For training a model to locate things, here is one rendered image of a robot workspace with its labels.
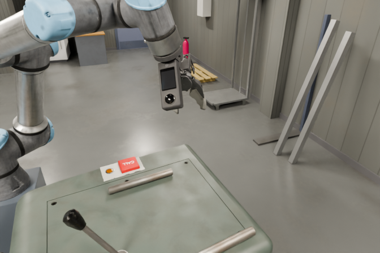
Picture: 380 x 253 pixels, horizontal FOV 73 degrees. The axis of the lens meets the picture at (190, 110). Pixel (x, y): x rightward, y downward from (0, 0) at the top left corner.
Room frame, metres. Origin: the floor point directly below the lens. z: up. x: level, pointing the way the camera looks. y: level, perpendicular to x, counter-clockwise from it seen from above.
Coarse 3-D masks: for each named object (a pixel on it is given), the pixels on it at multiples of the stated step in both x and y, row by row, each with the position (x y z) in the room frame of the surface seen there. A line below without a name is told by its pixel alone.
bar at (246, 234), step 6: (246, 228) 0.43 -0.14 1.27; (252, 228) 0.43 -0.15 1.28; (234, 234) 0.42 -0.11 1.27; (240, 234) 0.41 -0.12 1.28; (246, 234) 0.42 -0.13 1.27; (252, 234) 0.42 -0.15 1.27; (222, 240) 0.40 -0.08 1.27; (228, 240) 0.40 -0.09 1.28; (234, 240) 0.40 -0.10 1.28; (240, 240) 0.40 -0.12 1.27; (210, 246) 0.38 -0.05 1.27; (216, 246) 0.38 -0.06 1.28; (222, 246) 0.38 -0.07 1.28; (228, 246) 0.39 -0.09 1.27; (198, 252) 0.37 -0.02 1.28; (204, 252) 0.37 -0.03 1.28; (210, 252) 0.37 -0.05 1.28; (216, 252) 0.37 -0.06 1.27
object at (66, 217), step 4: (68, 212) 0.37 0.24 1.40; (72, 212) 0.37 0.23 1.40; (76, 212) 0.37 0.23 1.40; (64, 216) 0.36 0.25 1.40; (68, 216) 0.36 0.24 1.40; (72, 216) 0.36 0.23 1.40; (76, 216) 0.36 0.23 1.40; (80, 216) 0.37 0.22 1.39; (64, 220) 0.35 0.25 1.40; (68, 220) 0.35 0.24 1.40; (72, 220) 0.35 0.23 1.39; (76, 220) 0.36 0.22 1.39; (80, 220) 0.36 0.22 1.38; (84, 220) 0.37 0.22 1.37; (68, 224) 0.35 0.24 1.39; (72, 224) 0.35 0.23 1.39; (76, 224) 0.36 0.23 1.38; (80, 224) 0.36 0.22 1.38; (84, 224) 0.37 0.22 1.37; (76, 228) 0.35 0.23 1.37; (80, 228) 0.36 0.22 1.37
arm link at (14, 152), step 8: (0, 136) 0.77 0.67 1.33; (8, 136) 0.79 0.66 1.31; (16, 136) 0.81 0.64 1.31; (0, 144) 0.74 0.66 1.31; (8, 144) 0.77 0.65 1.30; (16, 144) 0.78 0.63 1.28; (0, 152) 0.73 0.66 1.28; (8, 152) 0.75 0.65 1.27; (16, 152) 0.77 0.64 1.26; (24, 152) 0.80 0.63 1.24; (0, 160) 0.72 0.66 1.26; (8, 160) 0.75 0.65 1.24; (16, 160) 0.78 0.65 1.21; (0, 168) 0.72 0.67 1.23; (8, 168) 0.74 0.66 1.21
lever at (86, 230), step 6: (84, 228) 0.36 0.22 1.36; (90, 234) 0.36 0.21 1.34; (96, 234) 0.37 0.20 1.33; (96, 240) 0.36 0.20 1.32; (102, 240) 0.37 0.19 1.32; (102, 246) 0.36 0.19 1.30; (108, 246) 0.37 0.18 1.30; (114, 252) 0.37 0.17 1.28; (120, 252) 0.38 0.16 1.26; (126, 252) 0.38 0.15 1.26
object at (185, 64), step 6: (180, 48) 0.58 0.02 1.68; (174, 54) 0.57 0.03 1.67; (180, 54) 0.63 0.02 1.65; (186, 54) 0.66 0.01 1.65; (162, 60) 0.57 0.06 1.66; (168, 60) 0.56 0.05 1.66; (180, 60) 0.63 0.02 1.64; (186, 60) 0.63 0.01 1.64; (180, 66) 0.62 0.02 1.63; (186, 66) 0.61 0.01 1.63; (180, 72) 0.59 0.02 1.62; (186, 72) 0.59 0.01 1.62; (180, 78) 0.59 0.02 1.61; (186, 78) 0.59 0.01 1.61; (186, 84) 0.60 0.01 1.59; (186, 90) 0.61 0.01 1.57
